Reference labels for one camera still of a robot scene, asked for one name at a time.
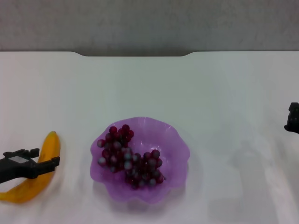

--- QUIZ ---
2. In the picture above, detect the purple wavy plastic bowl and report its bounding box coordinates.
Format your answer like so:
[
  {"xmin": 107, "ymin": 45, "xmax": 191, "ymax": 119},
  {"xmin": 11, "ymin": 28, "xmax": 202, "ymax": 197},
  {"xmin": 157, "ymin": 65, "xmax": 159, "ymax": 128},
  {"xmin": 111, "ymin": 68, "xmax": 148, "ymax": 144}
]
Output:
[{"xmin": 89, "ymin": 116, "xmax": 191, "ymax": 206}]

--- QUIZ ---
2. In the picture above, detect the yellow banana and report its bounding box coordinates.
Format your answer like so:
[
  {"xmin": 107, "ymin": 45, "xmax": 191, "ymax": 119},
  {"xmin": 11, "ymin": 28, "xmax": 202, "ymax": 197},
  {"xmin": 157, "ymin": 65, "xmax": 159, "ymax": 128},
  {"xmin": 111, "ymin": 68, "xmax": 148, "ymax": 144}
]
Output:
[{"xmin": 0, "ymin": 131, "xmax": 61, "ymax": 204}]

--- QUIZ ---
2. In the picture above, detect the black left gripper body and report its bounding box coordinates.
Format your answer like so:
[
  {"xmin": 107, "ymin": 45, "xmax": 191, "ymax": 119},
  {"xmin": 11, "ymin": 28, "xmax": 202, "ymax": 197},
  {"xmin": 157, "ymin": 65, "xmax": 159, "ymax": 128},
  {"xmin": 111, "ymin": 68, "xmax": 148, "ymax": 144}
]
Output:
[{"xmin": 0, "ymin": 149, "xmax": 38, "ymax": 185}]

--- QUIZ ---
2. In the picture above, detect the dark red grape bunch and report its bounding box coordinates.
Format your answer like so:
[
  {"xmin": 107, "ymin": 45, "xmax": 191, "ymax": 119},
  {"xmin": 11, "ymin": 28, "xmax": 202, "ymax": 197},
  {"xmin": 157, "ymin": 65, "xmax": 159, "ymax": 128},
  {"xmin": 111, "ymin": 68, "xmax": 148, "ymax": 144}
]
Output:
[{"xmin": 97, "ymin": 124, "xmax": 167, "ymax": 190}]

